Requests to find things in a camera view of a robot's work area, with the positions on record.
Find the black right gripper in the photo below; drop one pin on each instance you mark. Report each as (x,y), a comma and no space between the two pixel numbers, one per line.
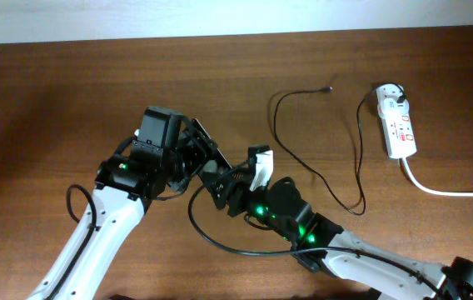
(242,187)

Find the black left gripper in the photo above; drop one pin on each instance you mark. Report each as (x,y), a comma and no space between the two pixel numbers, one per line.
(199,147)

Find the black smartphone silver back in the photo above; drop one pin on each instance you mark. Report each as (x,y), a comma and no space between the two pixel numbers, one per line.
(216,162)

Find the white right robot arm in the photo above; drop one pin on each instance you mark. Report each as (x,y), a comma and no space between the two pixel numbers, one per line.
(320,245)

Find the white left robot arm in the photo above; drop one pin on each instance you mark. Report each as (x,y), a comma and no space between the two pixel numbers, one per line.
(167,151)

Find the white charger plug adapter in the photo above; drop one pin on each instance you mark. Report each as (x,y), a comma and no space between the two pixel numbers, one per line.
(389,108)

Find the white power strip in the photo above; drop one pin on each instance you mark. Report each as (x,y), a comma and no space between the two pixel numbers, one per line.
(398,131)

